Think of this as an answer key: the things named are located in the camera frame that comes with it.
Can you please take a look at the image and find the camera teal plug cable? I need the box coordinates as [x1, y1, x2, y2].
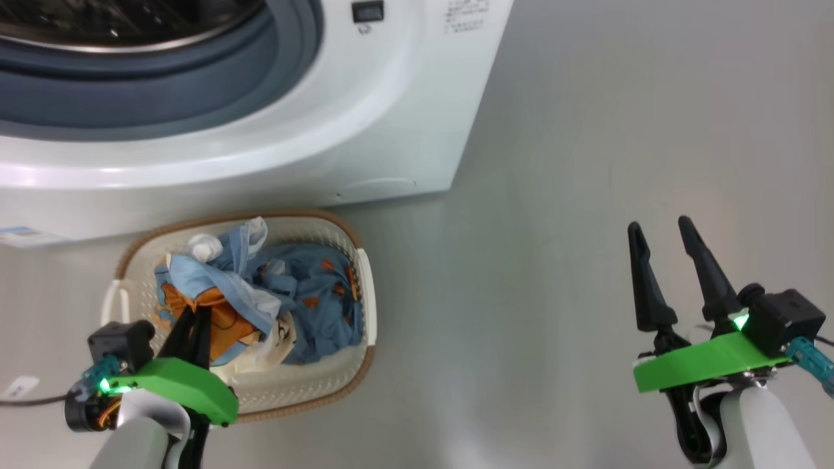
[785, 337, 834, 398]
[0, 355, 128, 408]

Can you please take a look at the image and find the blue energy label sticker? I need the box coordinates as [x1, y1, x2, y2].
[0, 226, 72, 249]

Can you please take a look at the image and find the cream perforated laundry basket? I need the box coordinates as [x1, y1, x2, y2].
[101, 210, 377, 424]

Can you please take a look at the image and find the black text warning label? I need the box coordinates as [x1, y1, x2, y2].
[445, 0, 491, 33]

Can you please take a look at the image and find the right camera teal plug cable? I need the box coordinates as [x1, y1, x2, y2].
[785, 337, 834, 398]

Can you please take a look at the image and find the dark blue printed garment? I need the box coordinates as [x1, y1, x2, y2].
[251, 242, 364, 365]

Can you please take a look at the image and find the white front-load washing machine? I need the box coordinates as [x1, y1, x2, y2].
[0, 0, 515, 242]

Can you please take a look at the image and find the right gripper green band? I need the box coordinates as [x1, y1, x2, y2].
[627, 216, 792, 393]

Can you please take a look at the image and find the white cable tag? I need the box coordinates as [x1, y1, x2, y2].
[0, 376, 40, 401]

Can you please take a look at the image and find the light blue orange garment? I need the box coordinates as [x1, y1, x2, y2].
[153, 217, 297, 384]

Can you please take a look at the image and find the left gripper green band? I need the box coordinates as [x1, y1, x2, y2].
[108, 305, 240, 427]

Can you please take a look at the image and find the left camera teal plug cable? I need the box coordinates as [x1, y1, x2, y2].
[0, 355, 128, 408]

